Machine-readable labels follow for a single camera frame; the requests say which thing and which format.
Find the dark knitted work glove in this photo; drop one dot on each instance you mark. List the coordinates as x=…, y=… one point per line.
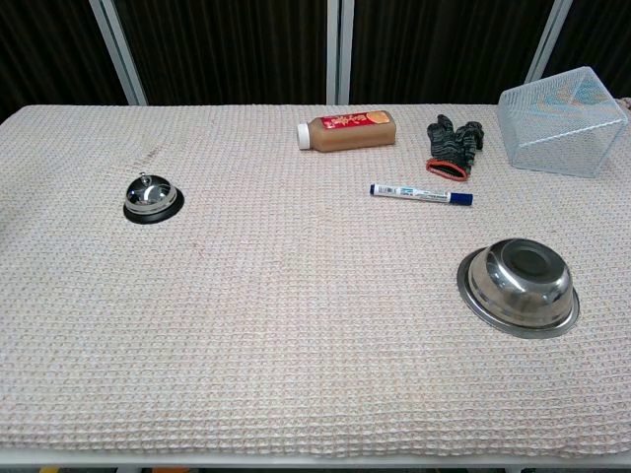
x=453, y=143

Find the stainless steel bowl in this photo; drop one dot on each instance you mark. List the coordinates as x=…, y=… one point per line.
x=520, y=286

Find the white slanted frame post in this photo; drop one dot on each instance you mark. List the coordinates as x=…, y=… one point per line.
x=120, y=54
x=547, y=42

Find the white vertical frame post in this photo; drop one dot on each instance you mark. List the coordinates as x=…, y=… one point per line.
x=340, y=49

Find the beige waffle weave tablecloth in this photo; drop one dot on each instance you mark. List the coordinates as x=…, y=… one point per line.
x=296, y=295

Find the blue white marker pen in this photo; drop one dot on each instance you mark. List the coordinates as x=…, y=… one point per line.
x=419, y=193

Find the silver desk call bell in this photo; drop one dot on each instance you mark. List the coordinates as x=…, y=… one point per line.
x=150, y=196

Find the brown drink bottle red label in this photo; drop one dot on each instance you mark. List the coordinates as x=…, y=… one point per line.
x=352, y=132

